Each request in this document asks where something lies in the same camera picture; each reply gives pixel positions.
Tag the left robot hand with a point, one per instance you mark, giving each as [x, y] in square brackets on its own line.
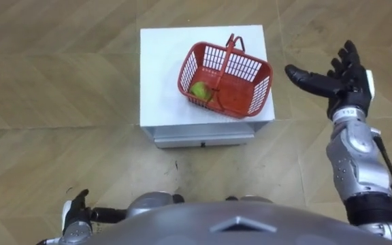
[77, 211]

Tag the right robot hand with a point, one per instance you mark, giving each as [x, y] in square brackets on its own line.
[349, 86]

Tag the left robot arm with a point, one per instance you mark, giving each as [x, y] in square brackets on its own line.
[77, 234]

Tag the red plastic basket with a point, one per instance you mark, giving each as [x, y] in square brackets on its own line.
[226, 81]

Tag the green fruit soft toy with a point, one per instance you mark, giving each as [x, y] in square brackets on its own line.
[201, 90]

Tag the white small cabinet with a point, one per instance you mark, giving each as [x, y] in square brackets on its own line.
[199, 85]

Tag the robot body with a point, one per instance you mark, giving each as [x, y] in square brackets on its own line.
[237, 224]

